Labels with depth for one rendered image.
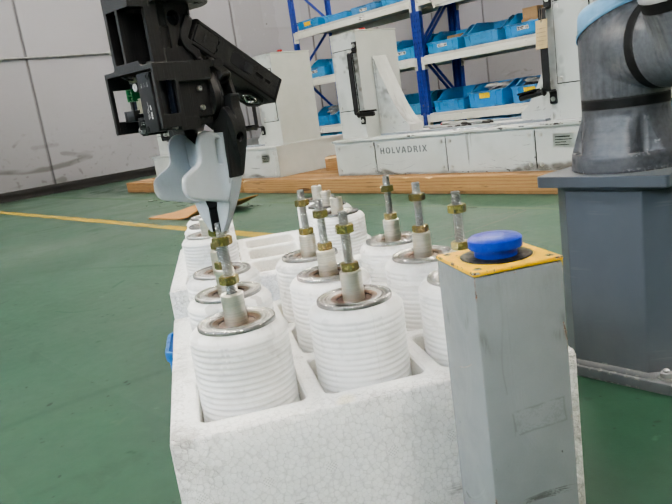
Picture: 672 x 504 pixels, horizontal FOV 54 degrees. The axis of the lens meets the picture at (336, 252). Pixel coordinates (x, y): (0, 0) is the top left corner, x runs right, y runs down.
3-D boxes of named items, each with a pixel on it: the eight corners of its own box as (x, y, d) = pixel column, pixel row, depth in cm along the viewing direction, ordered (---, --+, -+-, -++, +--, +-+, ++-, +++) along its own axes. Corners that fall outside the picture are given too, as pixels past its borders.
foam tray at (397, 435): (443, 377, 105) (431, 268, 102) (588, 513, 68) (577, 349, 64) (196, 434, 98) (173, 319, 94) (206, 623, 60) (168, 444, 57)
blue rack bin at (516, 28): (534, 37, 587) (533, 12, 583) (575, 29, 559) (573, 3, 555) (502, 39, 556) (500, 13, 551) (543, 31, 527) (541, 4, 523)
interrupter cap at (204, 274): (250, 263, 91) (249, 258, 91) (252, 275, 84) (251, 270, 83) (194, 273, 90) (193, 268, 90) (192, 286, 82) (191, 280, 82)
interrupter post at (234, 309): (226, 331, 63) (220, 298, 62) (223, 324, 65) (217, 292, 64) (251, 326, 63) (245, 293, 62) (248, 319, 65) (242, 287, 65)
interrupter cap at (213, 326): (200, 346, 60) (199, 338, 59) (195, 323, 67) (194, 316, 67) (282, 328, 61) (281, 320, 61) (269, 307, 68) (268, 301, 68)
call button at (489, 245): (508, 251, 52) (506, 226, 52) (534, 261, 48) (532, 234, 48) (461, 261, 52) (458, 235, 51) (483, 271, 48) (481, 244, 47)
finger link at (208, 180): (181, 243, 58) (159, 138, 57) (232, 228, 63) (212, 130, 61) (203, 243, 56) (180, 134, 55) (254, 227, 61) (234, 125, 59)
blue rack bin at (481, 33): (494, 45, 621) (492, 22, 617) (530, 38, 593) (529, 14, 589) (462, 48, 589) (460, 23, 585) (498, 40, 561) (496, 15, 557)
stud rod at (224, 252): (236, 300, 63) (222, 223, 61) (226, 301, 63) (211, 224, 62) (239, 297, 64) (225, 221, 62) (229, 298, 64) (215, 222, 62)
